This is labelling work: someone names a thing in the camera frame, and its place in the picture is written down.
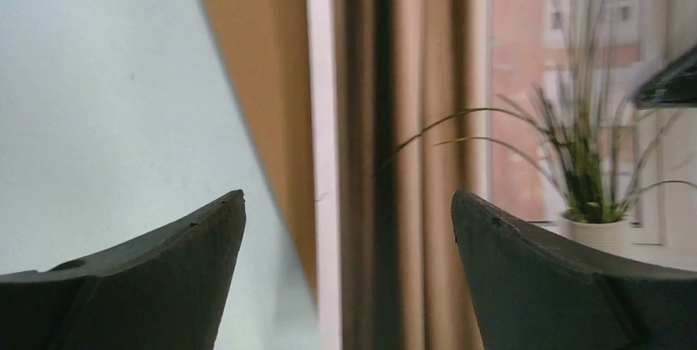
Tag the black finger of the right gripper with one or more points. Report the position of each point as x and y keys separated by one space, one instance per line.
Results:
x=674 y=86

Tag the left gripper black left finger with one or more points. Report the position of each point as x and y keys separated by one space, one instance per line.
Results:
x=165 y=289

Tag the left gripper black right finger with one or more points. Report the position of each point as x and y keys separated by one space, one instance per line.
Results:
x=534 y=289

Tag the window plant photo print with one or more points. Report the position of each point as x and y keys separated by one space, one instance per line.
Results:
x=524 y=103

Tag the brown cardboard backing board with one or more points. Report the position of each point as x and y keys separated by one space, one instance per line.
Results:
x=264 y=47

